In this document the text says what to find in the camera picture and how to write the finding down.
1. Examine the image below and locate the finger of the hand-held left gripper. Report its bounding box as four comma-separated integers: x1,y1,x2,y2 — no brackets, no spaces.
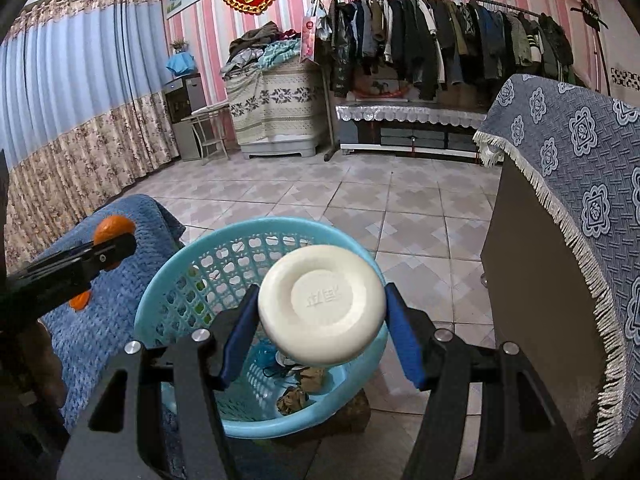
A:
0,232,138,333

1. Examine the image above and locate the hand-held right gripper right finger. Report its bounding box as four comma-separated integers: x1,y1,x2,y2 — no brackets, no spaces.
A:
385,284,586,480

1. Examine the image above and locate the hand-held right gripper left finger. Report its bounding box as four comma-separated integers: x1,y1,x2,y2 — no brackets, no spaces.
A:
57,285,261,480

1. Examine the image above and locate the whole tangerine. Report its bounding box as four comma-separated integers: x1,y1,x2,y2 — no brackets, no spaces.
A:
94,215,137,251

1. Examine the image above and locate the light blue plastic basket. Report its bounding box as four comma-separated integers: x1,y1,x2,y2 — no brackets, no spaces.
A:
134,217,388,438

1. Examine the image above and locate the round white soap bar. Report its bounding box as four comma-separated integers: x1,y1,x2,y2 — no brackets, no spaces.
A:
257,245,388,366

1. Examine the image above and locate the dark wooden cabinet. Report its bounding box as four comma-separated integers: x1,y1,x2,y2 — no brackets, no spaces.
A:
480,157,640,480

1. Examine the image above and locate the blue and floral curtain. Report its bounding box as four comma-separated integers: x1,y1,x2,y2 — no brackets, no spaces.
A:
0,0,181,276

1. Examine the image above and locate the grey water dispenser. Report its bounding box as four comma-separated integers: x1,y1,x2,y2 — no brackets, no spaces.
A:
162,74,207,162

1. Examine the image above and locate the metal clothes rack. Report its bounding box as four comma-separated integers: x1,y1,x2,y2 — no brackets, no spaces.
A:
311,0,546,161

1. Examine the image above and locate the low black cabinet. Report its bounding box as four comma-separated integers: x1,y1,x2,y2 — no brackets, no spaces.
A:
340,117,488,161

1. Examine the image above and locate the white lace cloth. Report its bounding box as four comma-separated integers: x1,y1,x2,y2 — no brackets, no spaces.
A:
335,104,488,128

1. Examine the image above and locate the blue cloth cover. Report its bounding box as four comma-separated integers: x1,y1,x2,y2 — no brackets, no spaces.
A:
166,51,193,77

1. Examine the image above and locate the patterned cloth covered cabinet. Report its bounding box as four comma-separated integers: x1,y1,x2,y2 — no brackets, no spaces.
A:
225,62,331,158

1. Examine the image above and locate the blue patterned fringed cloth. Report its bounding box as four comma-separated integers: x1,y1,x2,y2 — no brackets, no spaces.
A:
472,74,640,461

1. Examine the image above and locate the pile of folded clothes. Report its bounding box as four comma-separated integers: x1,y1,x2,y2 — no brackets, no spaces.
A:
221,21,303,78

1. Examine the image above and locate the row of hanging clothes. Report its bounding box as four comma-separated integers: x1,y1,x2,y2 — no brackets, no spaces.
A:
320,0,576,101

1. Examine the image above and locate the pink hanging bag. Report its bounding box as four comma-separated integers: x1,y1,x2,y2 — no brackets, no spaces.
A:
300,2,326,63

